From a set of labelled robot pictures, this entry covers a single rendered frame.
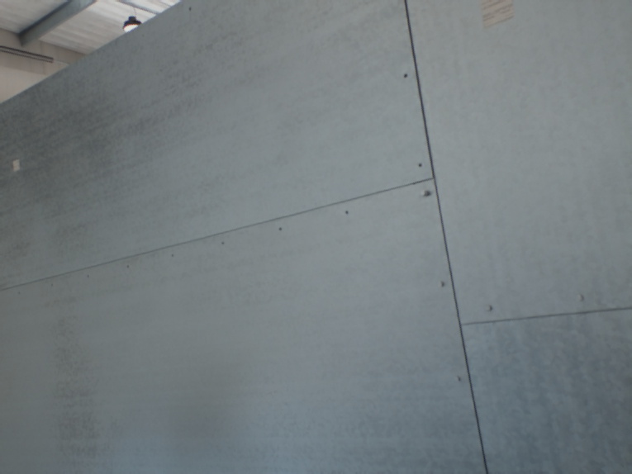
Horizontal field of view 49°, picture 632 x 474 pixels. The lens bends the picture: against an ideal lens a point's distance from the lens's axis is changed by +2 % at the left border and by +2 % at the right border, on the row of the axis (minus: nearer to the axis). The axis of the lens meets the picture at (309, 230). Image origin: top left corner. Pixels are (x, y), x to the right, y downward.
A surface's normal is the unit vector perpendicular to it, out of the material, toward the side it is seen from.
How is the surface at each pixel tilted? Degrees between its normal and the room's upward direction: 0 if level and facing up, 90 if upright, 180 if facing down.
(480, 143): 90
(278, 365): 90
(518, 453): 90
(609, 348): 90
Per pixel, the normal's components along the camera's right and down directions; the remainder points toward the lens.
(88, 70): -0.62, 0.00
